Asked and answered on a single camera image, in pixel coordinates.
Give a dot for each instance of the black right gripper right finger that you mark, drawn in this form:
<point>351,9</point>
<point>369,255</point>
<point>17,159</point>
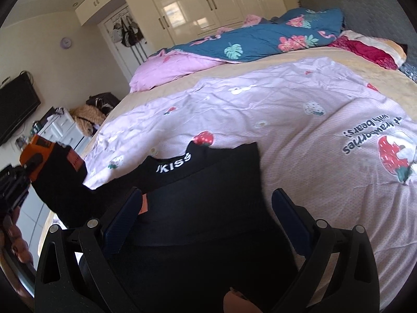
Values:
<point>339,272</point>

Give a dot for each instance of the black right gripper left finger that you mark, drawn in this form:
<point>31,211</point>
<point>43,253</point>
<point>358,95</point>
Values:
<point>73,272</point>

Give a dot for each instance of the black long-sleeve kiss shirt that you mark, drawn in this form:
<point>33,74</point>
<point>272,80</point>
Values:
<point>203,226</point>

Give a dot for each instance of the person's left hand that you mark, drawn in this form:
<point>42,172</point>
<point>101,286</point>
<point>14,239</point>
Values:
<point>19,246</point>

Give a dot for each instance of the person's right hand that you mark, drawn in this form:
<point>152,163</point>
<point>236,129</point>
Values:
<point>235,302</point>

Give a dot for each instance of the white drawer chest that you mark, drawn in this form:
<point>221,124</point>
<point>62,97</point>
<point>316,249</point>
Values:
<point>61,127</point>

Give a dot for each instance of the tan fuzzy garment pile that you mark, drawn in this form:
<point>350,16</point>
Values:
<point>88,119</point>

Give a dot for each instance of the black bag on floor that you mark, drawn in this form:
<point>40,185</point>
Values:
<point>105,102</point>

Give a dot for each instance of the lilac strawberry print blanket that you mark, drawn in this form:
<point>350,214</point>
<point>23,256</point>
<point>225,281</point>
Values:
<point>293,130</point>

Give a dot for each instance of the bags hanging on door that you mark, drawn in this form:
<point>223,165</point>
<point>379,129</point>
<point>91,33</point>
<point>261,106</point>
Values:
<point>125,35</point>

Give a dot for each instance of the beige bed sheet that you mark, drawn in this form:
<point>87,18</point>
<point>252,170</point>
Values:
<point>293,62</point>

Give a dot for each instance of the blue patterned pillow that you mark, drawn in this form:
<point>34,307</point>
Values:
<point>409,70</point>

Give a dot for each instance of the red floral pillow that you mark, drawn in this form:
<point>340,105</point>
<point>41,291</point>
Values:
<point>382,52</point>

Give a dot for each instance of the pink and blue floral quilt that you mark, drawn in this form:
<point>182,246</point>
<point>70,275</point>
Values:
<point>297,29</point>

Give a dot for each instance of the grey quilted headboard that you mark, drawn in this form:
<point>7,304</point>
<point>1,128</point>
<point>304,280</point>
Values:
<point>376,18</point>

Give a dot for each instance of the black wall television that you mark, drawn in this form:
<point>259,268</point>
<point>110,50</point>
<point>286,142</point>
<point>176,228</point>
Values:
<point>18,101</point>

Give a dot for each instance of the round purple wall clock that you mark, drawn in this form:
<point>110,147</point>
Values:
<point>66,43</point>

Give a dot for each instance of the cream wardrobe with black handles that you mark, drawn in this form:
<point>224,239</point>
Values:
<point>165,23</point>

